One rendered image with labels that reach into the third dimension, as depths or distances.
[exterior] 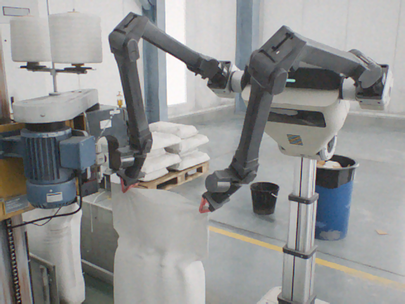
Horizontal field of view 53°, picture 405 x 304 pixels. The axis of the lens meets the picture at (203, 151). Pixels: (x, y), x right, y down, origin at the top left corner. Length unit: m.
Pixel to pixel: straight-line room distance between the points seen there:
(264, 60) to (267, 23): 9.17
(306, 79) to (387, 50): 7.77
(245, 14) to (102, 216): 8.37
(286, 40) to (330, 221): 2.70
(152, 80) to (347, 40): 4.29
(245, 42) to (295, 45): 9.18
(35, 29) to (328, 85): 1.05
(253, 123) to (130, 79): 0.46
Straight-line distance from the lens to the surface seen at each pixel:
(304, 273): 1.96
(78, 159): 1.29
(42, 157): 1.33
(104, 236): 2.38
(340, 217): 3.64
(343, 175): 3.48
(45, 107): 1.28
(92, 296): 2.23
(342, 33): 9.51
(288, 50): 1.02
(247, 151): 1.21
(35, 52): 1.59
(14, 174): 1.50
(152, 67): 7.62
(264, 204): 4.02
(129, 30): 1.32
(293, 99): 1.54
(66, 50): 1.37
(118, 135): 1.74
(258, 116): 1.12
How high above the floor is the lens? 1.58
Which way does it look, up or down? 14 degrees down
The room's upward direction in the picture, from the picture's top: straight up
